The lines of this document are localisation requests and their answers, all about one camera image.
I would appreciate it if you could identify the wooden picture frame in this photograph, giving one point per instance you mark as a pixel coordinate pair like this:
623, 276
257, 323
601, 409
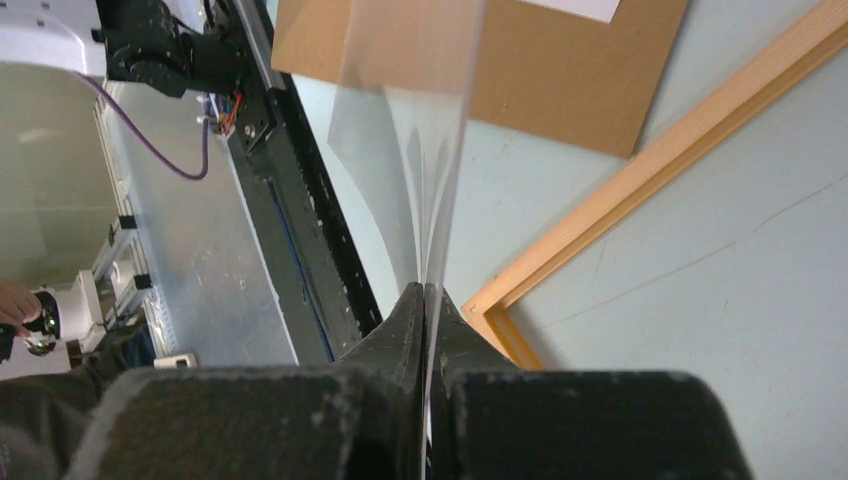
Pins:
806, 45

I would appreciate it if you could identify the brown cardboard backing board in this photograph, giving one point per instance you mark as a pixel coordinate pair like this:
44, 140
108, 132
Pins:
539, 70

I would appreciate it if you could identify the printed photo with white border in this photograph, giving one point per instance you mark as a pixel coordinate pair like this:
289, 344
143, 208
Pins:
602, 11

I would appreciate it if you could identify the clear acrylic sheet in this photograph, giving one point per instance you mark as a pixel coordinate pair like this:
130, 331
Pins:
399, 119

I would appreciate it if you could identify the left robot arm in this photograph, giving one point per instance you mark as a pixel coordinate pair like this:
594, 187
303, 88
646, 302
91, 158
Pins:
128, 41

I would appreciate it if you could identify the white device on floor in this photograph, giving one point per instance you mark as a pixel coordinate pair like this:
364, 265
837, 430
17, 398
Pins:
186, 360

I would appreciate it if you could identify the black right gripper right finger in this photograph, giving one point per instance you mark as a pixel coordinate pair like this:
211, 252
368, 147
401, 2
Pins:
495, 420

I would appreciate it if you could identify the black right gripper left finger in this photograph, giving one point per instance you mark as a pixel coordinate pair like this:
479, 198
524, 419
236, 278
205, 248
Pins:
360, 417

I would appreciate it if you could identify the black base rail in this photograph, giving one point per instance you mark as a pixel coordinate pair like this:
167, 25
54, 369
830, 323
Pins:
326, 301

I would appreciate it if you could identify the person's hand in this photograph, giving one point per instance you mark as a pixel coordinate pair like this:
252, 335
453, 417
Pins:
19, 306

